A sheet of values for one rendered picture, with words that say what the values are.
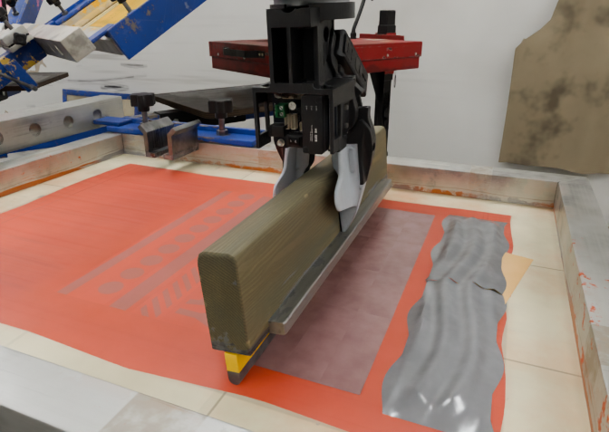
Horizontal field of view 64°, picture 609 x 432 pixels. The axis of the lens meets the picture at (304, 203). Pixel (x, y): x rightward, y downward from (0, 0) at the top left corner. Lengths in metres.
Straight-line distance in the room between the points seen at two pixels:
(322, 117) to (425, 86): 2.09
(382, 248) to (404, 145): 2.01
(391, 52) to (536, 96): 0.89
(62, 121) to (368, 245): 0.60
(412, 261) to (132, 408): 0.32
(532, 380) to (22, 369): 0.34
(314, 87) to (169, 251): 0.25
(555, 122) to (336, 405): 2.16
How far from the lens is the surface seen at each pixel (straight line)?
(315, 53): 0.40
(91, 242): 0.60
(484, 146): 2.50
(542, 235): 0.63
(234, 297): 0.32
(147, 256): 0.54
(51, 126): 0.94
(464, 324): 0.43
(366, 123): 0.45
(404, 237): 0.57
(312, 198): 0.41
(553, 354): 0.43
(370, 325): 0.42
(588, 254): 0.51
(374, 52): 1.63
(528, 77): 2.38
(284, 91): 0.40
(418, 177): 0.72
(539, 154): 2.43
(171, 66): 3.05
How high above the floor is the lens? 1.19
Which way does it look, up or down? 21 degrees down
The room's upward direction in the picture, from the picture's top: straight up
